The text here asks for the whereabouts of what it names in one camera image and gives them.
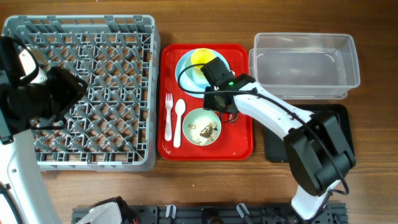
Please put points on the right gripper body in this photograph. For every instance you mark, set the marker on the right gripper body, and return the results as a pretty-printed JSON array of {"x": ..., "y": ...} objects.
[{"x": 211, "y": 102}]

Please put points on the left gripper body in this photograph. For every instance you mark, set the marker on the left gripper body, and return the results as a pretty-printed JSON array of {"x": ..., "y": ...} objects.
[{"x": 55, "y": 96}]

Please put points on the green bowl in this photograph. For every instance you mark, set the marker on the green bowl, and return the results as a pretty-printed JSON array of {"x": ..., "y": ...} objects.
[{"x": 197, "y": 113}]

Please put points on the light blue plate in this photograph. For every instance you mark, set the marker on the light blue plate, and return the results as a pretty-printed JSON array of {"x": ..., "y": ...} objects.
[{"x": 188, "y": 80}]

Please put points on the white plastic spoon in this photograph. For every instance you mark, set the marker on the white plastic spoon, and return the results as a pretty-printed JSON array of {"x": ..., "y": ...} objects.
[{"x": 180, "y": 108}]

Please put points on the yellow plastic cup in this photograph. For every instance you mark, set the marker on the yellow plastic cup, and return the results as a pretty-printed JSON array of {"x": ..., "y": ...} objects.
[{"x": 202, "y": 55}]

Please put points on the white plastic fork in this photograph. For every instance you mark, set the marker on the white plastic fork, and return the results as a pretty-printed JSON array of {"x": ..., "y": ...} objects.
[{"x": 168, "y": 123}]

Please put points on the food scraps and rice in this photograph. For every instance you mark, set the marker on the food scraps and rice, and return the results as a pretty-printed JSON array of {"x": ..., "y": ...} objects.
[{"x": 203, "y": 131}]

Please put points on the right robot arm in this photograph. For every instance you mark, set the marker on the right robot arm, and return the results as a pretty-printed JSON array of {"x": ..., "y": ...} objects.
[{"x": 318, "y": 152}]

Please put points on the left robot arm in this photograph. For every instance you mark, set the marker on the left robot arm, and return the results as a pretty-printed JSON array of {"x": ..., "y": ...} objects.
[{"x": 27, "y": 106}]

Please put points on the grey dishwasher rack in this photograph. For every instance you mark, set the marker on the grey dishwasher rack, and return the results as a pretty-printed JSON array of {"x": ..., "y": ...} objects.
[{"x": 112, "y": 128}]

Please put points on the black waste tray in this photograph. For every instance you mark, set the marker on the black waste tray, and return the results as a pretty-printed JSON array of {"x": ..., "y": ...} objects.
[{"x": 274, "y": 146}]

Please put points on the red plastic tray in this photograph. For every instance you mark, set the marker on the red plastic tray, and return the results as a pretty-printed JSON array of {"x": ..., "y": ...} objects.
[{"x": 236, "y": 140}]

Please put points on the clear plastic bin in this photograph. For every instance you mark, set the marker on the clear plastic bin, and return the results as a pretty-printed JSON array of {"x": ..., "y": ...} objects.
[{"x": 305, "y": 66}]

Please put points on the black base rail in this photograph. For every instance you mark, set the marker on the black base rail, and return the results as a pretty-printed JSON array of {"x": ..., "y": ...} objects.
[{"x": 333, "y": 213}]

